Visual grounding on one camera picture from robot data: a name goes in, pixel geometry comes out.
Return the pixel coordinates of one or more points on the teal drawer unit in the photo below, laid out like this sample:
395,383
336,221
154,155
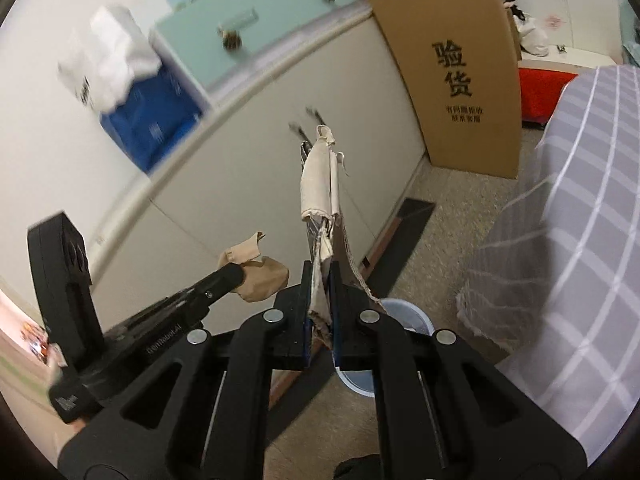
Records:
280,15

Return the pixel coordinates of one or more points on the grey plaid bed sheet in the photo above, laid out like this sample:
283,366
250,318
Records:
575,235

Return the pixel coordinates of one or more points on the white plastic bag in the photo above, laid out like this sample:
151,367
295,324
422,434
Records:
120,50

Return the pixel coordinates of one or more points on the white crumpled cloth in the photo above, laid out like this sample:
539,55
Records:
534,35

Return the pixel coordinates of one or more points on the light blue plastic bin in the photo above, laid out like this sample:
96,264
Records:
407,315

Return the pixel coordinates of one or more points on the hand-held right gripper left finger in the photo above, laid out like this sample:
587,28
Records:
290,332

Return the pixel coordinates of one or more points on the tall cardboard box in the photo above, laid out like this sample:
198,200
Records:
450,135

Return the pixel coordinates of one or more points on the beige frayed cloth pouch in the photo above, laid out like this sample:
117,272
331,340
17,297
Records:
317,185

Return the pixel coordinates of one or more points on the pink plaid blanket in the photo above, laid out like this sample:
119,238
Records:
480,325

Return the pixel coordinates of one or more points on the beige cloth scrap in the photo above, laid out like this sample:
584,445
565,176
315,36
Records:
265,280

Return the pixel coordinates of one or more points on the blue plastic bag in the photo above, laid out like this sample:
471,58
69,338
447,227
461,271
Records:
150,125

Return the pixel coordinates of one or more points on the pink butterfly sticker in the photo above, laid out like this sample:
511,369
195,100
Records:
554,20

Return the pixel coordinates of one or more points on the white low cabinet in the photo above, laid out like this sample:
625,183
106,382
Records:
240,170

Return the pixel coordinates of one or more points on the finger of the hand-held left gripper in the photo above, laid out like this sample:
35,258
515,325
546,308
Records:
215,287

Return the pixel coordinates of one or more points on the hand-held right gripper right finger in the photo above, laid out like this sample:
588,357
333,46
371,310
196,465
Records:
350,340

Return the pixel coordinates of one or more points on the red storage box white lid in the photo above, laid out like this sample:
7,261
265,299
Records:
542,90

